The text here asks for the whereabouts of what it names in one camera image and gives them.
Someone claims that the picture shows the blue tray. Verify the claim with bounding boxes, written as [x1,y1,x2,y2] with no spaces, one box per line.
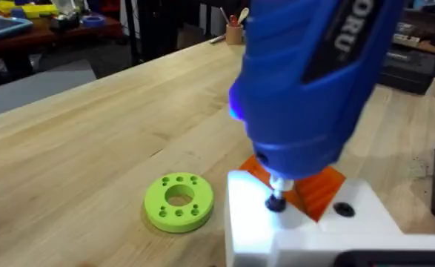
[0,15,34,41]

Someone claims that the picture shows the blue electric screwdriver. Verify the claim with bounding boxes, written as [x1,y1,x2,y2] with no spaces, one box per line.
[228,0,407,203]

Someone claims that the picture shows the green disc with holes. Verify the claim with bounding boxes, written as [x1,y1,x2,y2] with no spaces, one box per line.
[143,172,216,234]

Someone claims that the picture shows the dark wooden side table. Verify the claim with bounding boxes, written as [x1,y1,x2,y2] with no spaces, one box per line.
[0,2,124,71]

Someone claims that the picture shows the blue tape ring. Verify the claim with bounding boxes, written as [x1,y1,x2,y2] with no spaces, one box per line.
[81,15,107,28]

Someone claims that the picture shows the white power strip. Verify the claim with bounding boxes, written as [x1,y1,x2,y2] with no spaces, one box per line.
[392,32,422,47]

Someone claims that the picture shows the black case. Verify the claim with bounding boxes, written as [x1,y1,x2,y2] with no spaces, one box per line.
[378,47,435,95]

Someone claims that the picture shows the small black screw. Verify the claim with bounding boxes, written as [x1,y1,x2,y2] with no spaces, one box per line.
[264,194,288,214]

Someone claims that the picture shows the wooden cup with utensils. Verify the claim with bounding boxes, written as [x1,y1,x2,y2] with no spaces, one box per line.
[219,6,250,46]

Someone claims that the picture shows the white orange left gripper left finger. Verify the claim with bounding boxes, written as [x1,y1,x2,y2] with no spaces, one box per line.
[224,154,403,267]

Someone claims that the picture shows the yellow toy blocks heap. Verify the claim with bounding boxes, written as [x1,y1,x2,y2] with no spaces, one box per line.
[0,0,59,19]

